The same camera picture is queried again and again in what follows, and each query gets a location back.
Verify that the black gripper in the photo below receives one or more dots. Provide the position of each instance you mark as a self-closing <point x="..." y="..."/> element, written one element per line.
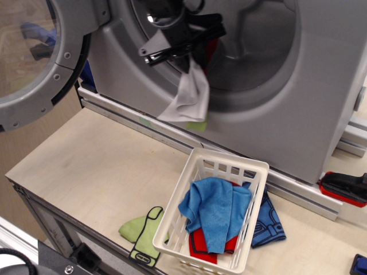
<point x="180" y="36"/>

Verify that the grey cloth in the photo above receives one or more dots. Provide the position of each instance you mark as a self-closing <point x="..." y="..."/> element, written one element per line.
<point x="192" y="99"/>

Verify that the small green cloth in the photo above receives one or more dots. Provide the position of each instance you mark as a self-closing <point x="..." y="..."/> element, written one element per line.
<point x="197" y="124"/>

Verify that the white plastic laundry basket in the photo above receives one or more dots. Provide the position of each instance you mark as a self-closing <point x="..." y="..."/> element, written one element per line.
<point x="173" y="239"/>

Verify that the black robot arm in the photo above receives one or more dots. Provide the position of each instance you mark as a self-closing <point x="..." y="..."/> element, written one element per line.
<point x="169" y="8"/>

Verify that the grey toy washing machine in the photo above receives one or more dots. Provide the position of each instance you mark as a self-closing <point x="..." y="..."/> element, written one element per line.
<point x="284" y="79"/>

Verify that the grey round machine door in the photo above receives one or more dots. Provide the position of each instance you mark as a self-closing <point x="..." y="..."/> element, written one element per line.
<point x="30" y="89"/>

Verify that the blue clamp behind door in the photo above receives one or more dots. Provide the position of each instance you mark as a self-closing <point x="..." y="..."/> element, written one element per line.
<point x="44" y="49"/>

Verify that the plain blue cloth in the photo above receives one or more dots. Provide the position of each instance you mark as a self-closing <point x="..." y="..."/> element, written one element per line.
<point x="218" y="212"/>

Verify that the green cloth with outline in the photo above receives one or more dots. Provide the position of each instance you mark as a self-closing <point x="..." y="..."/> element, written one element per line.
<point x="141" y="231"/>

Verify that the blue patterned cloth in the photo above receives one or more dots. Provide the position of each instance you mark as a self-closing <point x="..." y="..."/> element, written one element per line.
<point x="268" y="227"/>

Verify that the red cloth with dark trim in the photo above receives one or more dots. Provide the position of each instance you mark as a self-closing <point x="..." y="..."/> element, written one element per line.
<point x="198" y="246"/>

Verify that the red and black clamp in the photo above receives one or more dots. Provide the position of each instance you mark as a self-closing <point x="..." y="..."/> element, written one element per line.
<point x="346" y="188"/>

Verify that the blue black object corner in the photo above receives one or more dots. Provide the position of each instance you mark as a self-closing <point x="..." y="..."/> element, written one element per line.
<point x="359" y="265"/>

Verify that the aluminium extrusion rail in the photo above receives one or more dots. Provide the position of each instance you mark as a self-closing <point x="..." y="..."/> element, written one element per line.
<point x="301" y="193"/>

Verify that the black bracket with bolt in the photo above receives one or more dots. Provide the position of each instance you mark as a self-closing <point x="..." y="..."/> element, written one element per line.
<point x="52" y="262"/>

